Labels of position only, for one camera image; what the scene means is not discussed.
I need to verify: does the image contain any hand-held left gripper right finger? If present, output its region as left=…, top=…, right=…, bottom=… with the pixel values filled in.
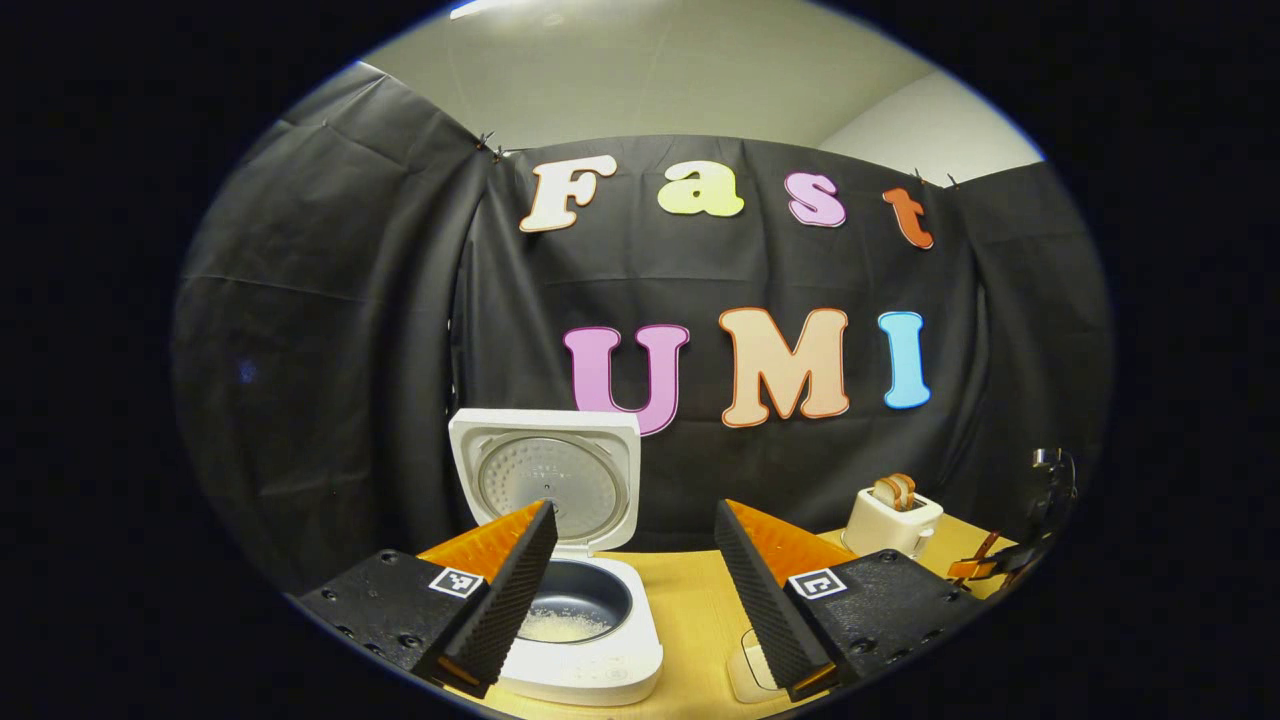
left=713, top=499, right=986, bottom=701

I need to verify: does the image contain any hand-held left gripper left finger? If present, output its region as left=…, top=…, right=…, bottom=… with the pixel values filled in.
left=290, top=500, right=559, bottom=699

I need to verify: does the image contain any brown wooden spoon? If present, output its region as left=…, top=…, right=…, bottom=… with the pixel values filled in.
left=962, top=530, right=1002, bottom=593

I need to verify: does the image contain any white rice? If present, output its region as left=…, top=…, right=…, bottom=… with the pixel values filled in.
left=520, top=608, right=613, bottom=644

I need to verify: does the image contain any white rice cooker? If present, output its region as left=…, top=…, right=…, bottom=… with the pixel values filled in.
left=447, top=407, right=664, bottom=707

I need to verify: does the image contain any white rice container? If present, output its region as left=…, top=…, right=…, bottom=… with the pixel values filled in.
left=725, top=628, right=791, bottom=704

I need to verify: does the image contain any white toaster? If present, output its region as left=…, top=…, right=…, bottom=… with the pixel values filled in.
left=842, top=487, right=944, bottom=559

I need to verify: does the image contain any black backdrop cloth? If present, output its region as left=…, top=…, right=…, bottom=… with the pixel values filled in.
left=172, top=62, right=1116, bottom=601

